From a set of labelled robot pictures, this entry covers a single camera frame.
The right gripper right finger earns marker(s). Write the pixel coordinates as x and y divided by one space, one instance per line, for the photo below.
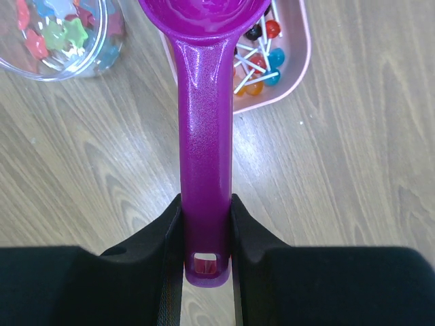
278 284

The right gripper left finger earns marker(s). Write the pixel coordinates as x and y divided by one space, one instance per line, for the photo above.
135 282

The pink tray of lollipops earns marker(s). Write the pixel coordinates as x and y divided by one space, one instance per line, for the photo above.
260 59

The magenta plastic scoop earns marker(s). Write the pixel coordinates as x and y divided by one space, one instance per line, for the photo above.
205 153

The clear plastic cup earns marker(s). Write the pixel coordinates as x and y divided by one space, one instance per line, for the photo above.
52 41

